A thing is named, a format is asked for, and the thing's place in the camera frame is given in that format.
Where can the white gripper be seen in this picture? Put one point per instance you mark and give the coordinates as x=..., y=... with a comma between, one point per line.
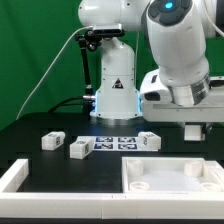
x=157, y=105

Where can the white square tabletop part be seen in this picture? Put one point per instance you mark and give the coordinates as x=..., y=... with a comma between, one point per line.
x=171, y=175

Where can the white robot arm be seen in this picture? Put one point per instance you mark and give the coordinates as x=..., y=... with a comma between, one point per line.
x=153, y=60

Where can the tag marker sheet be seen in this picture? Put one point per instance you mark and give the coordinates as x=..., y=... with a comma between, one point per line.
x=112, y=143

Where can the white U-shaped fence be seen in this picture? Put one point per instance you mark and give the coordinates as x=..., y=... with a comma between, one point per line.
x=153, y=205

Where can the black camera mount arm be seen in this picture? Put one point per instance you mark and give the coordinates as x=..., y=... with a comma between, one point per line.
x=87, y=66

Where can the grey camera on mount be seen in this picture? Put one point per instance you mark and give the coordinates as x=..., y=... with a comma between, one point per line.
x=112, y=30

